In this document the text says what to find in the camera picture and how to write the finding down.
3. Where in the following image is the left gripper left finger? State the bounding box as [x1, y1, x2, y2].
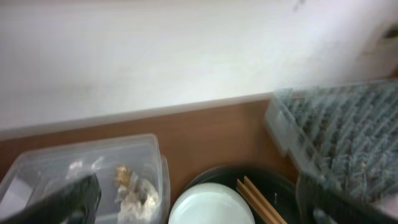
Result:
[1, 174, 102, 224]

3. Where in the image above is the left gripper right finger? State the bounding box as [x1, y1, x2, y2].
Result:
[296, 174, 397, 223]

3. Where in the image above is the gold snack wrapper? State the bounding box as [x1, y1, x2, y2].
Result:
[114, 166, 133, 187]

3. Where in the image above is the white tissue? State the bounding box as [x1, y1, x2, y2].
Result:
[115, 179, 160, 223]

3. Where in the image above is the grey plate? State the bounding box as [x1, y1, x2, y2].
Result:
[168, 183, 255, 224]

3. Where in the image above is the grey dishwasher rack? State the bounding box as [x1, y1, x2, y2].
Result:
[264, 80, 397, 203]

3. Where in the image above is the round black serving tray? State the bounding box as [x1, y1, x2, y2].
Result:
[185, 165, 301, 223]

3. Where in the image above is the clear plastic bin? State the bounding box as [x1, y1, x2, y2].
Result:
[1, 134, 163, 223]

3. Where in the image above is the left wooden chopstick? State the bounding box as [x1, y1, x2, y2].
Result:
[236, 179, 279, 224]

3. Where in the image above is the wooden chopstick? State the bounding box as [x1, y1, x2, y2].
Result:
[236, 179, 279, 224]
[244, 176, 287, 224]

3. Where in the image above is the right wooden chopstick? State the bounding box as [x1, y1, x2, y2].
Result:
[244, 176, 287, 224]

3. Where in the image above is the clear bin lid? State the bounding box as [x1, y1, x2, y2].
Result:
[161, 156, 171, 223]

